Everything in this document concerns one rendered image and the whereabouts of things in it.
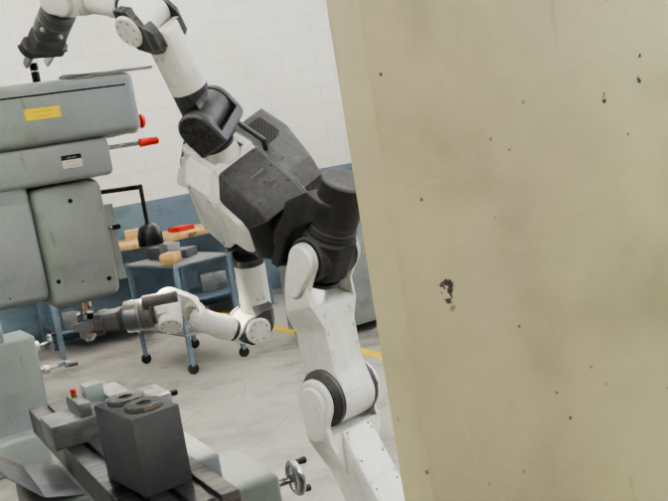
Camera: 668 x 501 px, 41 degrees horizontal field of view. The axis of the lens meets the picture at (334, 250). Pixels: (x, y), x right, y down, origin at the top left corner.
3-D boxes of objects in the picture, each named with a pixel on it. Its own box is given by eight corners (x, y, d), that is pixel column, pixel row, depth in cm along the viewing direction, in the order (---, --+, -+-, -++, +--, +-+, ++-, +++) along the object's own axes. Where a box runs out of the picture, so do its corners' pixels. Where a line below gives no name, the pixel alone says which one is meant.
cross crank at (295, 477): (302, 485, 290) (296, 450, 288) (319, 495, 280) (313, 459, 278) (257, 502, 283) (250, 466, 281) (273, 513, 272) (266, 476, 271)
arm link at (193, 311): (152, 296, 253) (193, 309, 261) (153, 321, 247) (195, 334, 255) (164, 282, 250) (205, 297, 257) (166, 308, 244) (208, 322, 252)
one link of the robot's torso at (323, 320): (387, 412, 228) (369, 231, 218) (338, 436, 216) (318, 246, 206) (343, 401, 238) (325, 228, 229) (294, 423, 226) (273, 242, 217)
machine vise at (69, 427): (158, 405, 278) (152, 370, 276) (175, 415, 265) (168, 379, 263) (44, 439, 261) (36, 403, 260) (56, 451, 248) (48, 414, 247)
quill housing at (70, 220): (103, 287, 261) (82, 178, 256) (123, 293, 243) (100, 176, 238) (37, 302, 252) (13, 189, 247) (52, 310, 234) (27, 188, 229)
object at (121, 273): (122, 276, 255) (108, 203, 252) (126, 277, 251) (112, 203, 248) (108, 279, 253) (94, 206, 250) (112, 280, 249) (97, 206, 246)
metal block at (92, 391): (100, 398, 264) (96, 379, 264) (106, 402, 259) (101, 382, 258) (83, 403, 262) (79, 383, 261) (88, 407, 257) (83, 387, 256)
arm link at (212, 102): (214, 69, 220) (236, 115, 228) (183, 76, 224) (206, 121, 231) (198, 93, 212) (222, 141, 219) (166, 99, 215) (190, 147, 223)
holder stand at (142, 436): (152, 460, 228) (137, 385, 226) (194, 479, 211) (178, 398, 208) (107, 477, 221) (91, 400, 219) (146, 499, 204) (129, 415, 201)
